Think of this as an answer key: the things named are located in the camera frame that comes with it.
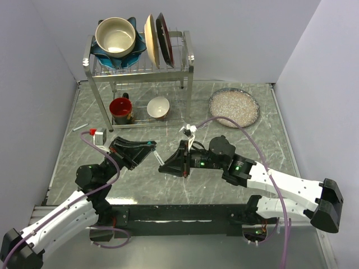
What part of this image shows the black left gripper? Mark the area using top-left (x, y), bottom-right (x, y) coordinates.
top-left (102, 136), bottom-right (158, 183)

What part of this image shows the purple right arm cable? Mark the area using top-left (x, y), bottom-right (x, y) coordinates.
top-left (196, 116), bottom-right (292, 269)

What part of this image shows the dark red upright plate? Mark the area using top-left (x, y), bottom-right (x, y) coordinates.
top-left (155, 13), bottom-right (174, 68)

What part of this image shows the cream upright plate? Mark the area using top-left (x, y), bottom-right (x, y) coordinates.
top-left (144, 14), bottom-right (160, 69)

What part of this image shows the white ceramic bowl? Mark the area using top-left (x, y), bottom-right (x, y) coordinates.
top-left (146, 96), bottom-right (170, 119)

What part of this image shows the small pen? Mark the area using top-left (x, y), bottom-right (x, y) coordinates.
top-left (153, 150), bottom-right (164, 166)

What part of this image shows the grey pen at left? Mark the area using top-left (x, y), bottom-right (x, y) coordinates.
top-left (72, 123), bottom-right (89, 132)

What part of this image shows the steel dish rack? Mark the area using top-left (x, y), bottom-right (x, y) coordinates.
top-left (82, 30), bottom-right (195, 132)

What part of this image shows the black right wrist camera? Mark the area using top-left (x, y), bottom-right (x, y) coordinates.
top-left (180, 123), bottom-right (197, 151)

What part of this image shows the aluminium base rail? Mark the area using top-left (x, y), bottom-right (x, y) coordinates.
top-left (13, 206), bottom-right (337, 269)

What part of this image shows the large beige bowl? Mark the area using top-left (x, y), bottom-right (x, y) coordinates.
top-left (95, 17), bottom-right (136, 58)

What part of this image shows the red and black mug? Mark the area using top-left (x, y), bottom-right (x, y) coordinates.
top-left (109, 92), bottom-right (134, 125)

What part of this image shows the speckled brown plate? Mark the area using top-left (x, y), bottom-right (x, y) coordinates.
top-left (209, 87), bottom-right (260, 128)

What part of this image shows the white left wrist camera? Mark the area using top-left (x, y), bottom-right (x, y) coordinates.
top-left (89, 128), bottom-right (109, 152)

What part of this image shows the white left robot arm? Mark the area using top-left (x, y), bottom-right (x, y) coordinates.
top-left (1, 137), bottom-right (157, 268)

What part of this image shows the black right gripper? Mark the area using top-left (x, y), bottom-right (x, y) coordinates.
top-left (159, 138), bottom-right (225, 175)

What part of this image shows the blue flower-shaped dish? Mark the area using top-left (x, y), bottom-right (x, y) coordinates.
top-left (90, 17), bottom-right (146, 69)

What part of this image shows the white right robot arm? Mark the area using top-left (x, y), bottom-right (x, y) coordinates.
top-left (158, 136), bottom-right (344, 233)

